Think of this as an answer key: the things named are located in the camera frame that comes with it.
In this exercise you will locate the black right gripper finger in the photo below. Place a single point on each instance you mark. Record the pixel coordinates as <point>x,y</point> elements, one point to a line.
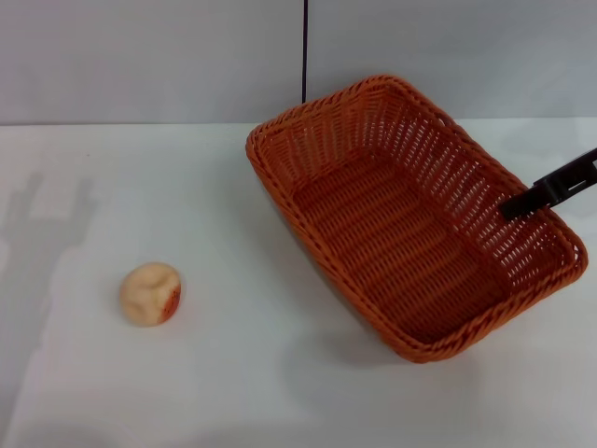
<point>555,184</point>

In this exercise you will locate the orange woven wicker basket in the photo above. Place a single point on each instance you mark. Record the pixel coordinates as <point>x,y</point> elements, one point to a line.
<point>392,247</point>

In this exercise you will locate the round beige bread bun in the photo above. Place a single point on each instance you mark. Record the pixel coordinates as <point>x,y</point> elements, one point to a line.
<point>148,295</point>

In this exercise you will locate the black vertical wall strip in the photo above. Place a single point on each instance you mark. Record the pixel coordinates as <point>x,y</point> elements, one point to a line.
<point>305,46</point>

